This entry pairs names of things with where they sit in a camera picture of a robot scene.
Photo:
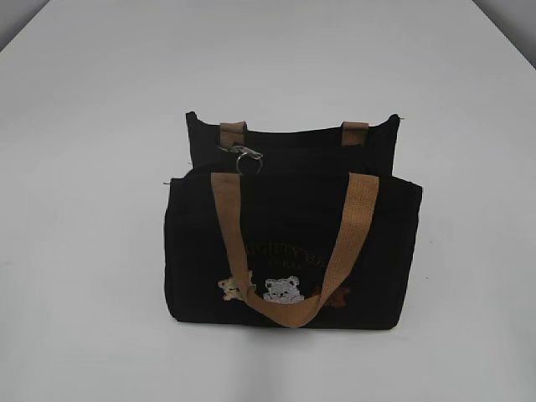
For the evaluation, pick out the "black canvas tote bag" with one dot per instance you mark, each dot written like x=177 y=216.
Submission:
x=297 y=229

